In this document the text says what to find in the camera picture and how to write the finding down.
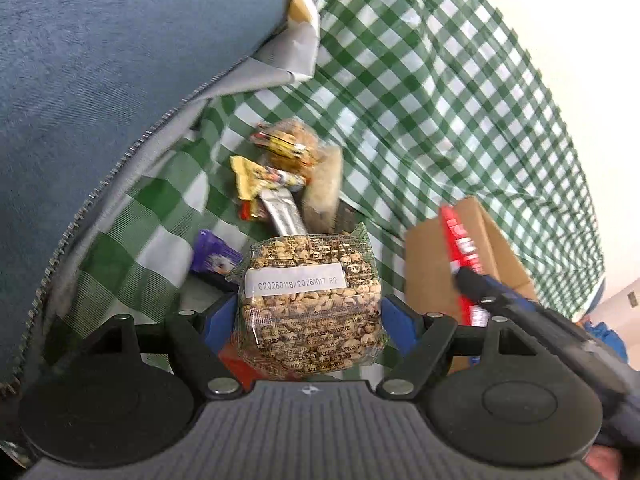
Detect red KitKat bar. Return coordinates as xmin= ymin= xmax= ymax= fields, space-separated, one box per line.
xmin=439 ymin=205 xmax=489 ymax=327

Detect red snack packet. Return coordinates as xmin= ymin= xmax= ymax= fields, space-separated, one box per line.
xmin=218 ymin=341 xmax=268 ymax=391

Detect purple chocolate bar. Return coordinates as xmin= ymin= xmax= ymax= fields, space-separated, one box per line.
xmin=191 ymin=229 xmax=242 ymax=276

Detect peanut snack packet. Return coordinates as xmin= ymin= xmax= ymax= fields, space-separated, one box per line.
xmin=231 ymin=224 xmax=387 ymax=379

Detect small red orange candy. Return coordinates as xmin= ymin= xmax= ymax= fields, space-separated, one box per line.
xmin=239 ymin=198 xmax=270 ymax=222

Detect silver snack stick packet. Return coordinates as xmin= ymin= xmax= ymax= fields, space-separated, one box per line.
xmin=259 ymin=188 xmax=308 ymax=236

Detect yellow snack bar wrapper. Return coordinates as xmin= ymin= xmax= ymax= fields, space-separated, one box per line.
xmin=230 ymin=156 xmax=307 ymax=200

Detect white rice cracker packet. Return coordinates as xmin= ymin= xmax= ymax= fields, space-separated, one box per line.
xmin=300 ymin=145 xmax=343 ymax=234

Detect round cookies clear packet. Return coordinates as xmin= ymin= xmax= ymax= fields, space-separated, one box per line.
xmin=250 ymin=118 xmax=324 ymax=177

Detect brown cardboard box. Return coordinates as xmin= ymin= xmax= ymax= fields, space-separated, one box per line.
xmin=404 ymin=197 xmax=538 ymax=327

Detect green white checkered cloth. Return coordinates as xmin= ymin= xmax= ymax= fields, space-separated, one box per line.
xmin=49 ymin=0 xmax=604 ymax=349

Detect white patterned pillow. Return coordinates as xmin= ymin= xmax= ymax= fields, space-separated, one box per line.
xmin=250 ymin=0 xmax=320 ymax=88

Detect blue sofa cushion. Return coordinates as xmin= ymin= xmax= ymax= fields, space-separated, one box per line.
xmin=1 ymin=0 xmax=290 ymax=382

